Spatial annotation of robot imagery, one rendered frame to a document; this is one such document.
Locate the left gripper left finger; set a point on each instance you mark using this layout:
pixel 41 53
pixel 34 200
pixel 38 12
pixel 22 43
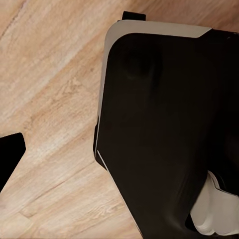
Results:
pixel 12 148

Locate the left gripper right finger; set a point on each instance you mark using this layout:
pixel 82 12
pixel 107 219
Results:
pixel 231 148

